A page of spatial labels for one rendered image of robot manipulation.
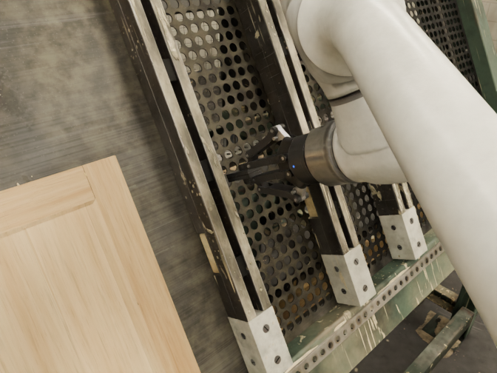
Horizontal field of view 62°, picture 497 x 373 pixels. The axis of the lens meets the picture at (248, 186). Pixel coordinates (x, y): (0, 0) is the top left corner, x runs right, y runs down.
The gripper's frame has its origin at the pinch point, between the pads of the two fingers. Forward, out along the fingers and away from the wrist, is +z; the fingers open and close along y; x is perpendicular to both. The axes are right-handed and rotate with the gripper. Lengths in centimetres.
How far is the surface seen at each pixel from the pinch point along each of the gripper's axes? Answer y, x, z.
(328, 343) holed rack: -40.2, -7.9, 2.9
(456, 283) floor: -108, -155, 63
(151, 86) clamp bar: 19.9, 9.0, 4.5
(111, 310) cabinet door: -12.6, 28.5, 6.9
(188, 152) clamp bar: 6.9, 8.4, 1.3
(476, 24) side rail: 16, -118, 4
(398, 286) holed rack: -41, -35, 3
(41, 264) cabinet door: -1.4, 35.1, 6.9
